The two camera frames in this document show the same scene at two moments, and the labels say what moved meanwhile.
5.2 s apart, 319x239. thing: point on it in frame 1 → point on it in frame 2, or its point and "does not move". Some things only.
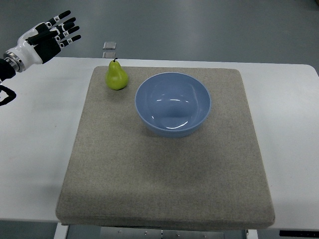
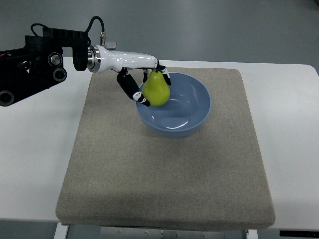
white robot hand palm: [25, 54] → [110, 61]
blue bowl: [172, 104] does not move
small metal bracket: [109, 45] does not move
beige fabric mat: [120, 174] does not move
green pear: [116, 78] → [157, 90]
